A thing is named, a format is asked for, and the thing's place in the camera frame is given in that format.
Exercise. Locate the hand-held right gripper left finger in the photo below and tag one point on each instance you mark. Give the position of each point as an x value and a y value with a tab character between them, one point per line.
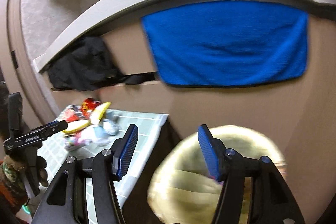
128	151

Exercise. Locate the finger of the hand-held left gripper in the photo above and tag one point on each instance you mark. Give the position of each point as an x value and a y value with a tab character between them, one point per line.
56	127

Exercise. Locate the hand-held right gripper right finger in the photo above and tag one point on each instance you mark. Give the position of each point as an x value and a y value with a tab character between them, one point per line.
207	151

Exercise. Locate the red snack packet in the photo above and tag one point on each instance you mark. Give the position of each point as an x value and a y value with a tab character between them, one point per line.
89	106

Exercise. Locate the bin with yellow liner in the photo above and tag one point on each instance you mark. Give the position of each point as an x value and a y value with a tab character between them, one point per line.
183	187

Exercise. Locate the yellow snack packet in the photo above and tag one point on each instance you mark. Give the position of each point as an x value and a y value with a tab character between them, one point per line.
101	111

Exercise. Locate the person's left forearm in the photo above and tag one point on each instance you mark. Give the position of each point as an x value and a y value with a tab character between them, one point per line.
11	179

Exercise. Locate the person's left hand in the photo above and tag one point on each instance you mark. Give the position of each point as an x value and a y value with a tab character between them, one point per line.
42	170

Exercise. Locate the red and white wrapper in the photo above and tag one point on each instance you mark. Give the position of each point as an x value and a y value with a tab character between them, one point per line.
70	113

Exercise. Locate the yellow and white wrapper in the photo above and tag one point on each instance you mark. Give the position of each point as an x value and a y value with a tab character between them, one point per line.
77	125

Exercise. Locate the white and blue wrapper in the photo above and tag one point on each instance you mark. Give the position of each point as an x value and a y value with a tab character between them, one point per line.
111	127

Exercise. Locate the green checked tablecloth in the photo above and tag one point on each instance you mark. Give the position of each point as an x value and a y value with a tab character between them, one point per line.
141	124

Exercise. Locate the white plastic wrapper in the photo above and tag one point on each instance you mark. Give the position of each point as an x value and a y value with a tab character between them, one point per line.
97	135

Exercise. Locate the black cloth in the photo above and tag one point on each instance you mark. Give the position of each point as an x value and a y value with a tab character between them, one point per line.
81	66

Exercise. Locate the blue towel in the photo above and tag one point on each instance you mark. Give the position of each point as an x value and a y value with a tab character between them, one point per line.
225	45

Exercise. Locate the dark wall switch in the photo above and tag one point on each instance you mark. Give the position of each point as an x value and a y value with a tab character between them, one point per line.
14	59

